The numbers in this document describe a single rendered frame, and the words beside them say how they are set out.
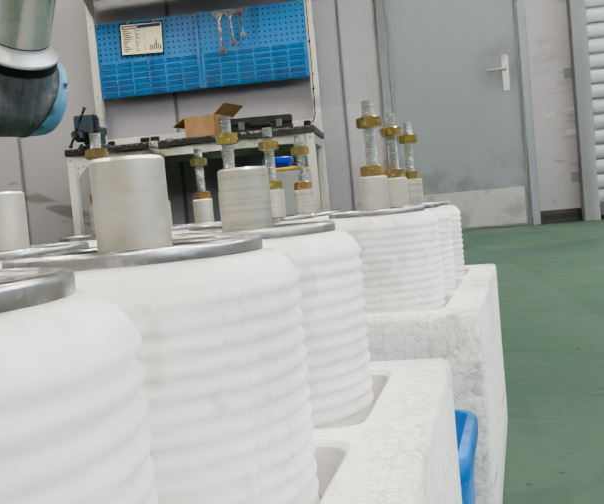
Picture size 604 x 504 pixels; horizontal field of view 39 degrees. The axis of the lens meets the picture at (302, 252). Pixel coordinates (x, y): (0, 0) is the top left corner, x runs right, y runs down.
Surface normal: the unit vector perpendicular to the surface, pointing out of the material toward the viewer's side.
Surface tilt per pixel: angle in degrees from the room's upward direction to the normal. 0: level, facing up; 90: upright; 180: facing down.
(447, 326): 90
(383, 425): 0
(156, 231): 90
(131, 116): 90
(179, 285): 57
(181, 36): 90
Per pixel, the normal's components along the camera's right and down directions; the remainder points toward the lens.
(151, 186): 0.69, -0.03
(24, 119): 0.51, 0.68
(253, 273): 0.61, -0.57
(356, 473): -0.09, -0.99
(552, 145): -0.12, 0.07
